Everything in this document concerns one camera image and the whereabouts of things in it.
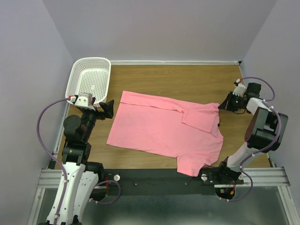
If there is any pink t shirt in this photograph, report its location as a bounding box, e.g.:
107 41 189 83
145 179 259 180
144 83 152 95
106 91 224 177

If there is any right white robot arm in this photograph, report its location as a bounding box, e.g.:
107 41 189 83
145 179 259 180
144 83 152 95
217 80 288 181

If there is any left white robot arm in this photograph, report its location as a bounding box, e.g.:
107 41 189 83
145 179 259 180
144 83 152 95
45 100 114 225

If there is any white perforated plastic basket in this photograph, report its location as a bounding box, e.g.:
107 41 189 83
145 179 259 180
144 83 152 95
65 57 111 108

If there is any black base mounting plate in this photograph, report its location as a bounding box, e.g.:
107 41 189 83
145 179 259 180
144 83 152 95
104 167 244 196

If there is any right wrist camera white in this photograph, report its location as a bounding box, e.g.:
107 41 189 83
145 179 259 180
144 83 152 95
232 79 246 97

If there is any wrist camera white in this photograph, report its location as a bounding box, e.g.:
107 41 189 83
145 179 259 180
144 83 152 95
232 79 246 97
69 93 94 108

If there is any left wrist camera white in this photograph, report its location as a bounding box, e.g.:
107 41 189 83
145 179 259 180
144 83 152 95
69 93 94 108

